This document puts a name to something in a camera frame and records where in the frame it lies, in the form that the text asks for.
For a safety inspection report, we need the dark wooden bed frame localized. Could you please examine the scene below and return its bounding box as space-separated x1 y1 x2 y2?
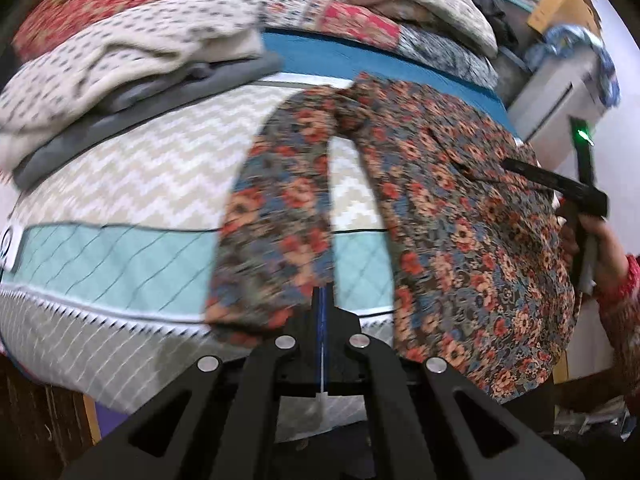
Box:
1 356 101 480

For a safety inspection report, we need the right hand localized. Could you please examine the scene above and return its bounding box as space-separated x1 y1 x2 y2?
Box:
555 200 629 295

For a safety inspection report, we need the floral patterned garment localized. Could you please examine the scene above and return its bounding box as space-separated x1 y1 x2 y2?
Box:
205 75 578 402

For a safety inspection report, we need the chevron patterned bedspread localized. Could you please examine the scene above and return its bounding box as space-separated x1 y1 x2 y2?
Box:
1 32 508 413

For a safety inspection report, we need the white dotted folded blanket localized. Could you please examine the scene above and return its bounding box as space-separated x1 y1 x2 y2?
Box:
1 0 265 172

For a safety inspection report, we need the yellow cardboard box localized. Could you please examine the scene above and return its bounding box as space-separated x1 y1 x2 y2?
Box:
526 0 601 36

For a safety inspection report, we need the grey folded cloth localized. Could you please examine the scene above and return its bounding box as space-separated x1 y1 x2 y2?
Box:
12 51 283 192

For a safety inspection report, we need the red knitted sleeve forearm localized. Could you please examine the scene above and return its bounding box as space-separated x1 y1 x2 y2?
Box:
596 255 639 414

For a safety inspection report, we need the white appliance box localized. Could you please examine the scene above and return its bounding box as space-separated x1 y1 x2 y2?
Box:
508 47 606 170

